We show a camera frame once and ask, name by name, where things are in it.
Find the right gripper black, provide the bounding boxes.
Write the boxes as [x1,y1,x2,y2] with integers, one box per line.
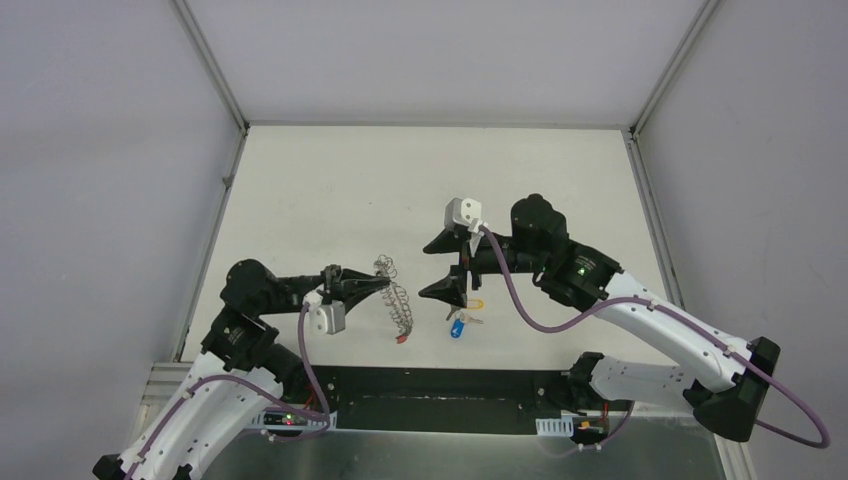
[418,227,546,308]

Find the metal disc with key rings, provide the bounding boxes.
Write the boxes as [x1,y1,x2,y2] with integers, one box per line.
[373,254,414,338]

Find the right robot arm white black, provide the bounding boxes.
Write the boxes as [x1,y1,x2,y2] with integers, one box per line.
[420,194,780,443]

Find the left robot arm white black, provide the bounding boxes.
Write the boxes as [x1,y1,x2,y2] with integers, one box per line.
[92,259,391,479]

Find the silver key on yellow tag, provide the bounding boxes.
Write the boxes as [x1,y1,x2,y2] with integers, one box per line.
[445,305,462,321]

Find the blue key tag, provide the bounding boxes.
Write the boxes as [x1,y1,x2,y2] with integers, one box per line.
[450,318,465,339]

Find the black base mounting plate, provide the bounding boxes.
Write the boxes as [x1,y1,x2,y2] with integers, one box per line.
[314,365,629,435]

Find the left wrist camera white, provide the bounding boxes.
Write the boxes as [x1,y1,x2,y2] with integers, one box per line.
[304,291,346,335]

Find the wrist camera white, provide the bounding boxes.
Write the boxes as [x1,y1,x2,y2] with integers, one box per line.
[304,291,346,335]
[443,198,484,236]

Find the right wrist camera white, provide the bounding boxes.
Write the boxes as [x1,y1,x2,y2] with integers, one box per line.
[443,198,484,236]

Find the aluminium frame rail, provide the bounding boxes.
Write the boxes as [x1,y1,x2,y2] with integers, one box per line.
[140,361,739,420]

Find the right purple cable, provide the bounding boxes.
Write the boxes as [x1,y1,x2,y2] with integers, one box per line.
[480,225,831,458]

